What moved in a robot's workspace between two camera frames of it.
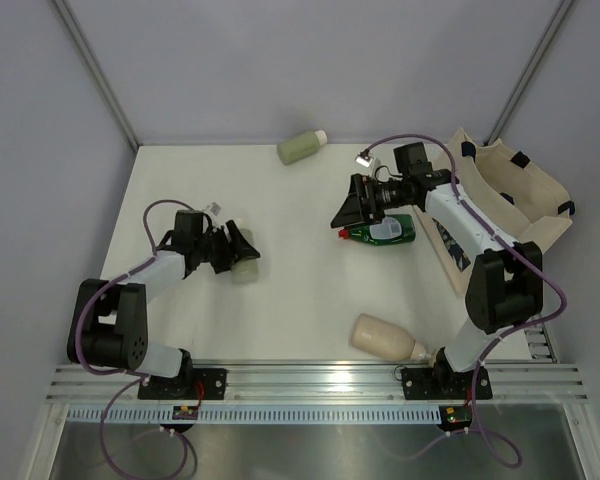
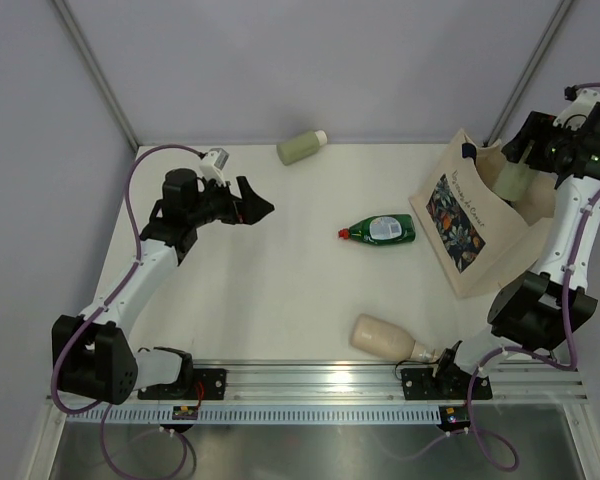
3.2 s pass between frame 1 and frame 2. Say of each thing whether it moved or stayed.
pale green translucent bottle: moved
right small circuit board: stayed
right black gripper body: moved
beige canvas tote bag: stayed
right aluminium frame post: stayed
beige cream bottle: stayed
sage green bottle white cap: stayed
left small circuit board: stayed
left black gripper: moved
